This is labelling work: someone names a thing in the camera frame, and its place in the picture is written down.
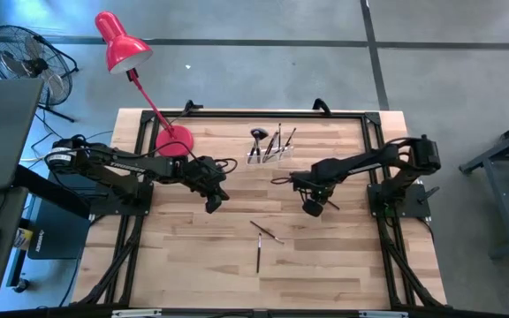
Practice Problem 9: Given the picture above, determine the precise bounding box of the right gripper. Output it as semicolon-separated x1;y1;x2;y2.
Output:
290;170;335;218

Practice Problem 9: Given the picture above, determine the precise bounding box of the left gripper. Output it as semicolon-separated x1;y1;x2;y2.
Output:
190;176;230;216

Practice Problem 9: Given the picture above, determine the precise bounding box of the clear acrylic organizer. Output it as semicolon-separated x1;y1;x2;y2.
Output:
245;144;295;166

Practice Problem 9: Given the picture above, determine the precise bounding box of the black computer case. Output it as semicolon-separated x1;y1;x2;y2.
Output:
27;163;105;261

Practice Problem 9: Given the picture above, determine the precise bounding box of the black desk crossbar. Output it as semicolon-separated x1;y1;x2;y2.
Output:
13;163;93;220

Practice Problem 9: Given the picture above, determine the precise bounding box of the red desk lamp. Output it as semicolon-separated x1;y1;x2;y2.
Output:
94;11;195;158

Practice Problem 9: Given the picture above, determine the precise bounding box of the black floor fan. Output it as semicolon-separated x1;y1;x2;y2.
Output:
0;25;80;124

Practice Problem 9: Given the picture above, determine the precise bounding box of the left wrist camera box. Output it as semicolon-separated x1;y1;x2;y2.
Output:
192;158;218;178

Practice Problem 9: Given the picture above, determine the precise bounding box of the black metal frame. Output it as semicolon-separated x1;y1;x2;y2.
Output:
71;108;448;310

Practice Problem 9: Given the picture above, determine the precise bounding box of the black cable clamp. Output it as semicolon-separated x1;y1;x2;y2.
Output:
182;99;204;114
311;97;333;112

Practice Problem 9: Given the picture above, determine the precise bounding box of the silver metal bracket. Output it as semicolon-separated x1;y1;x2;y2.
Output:
111;308;163;318
359;310;409;318

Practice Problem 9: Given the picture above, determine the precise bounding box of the black floor cable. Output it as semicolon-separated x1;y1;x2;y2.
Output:
28;110;114;156

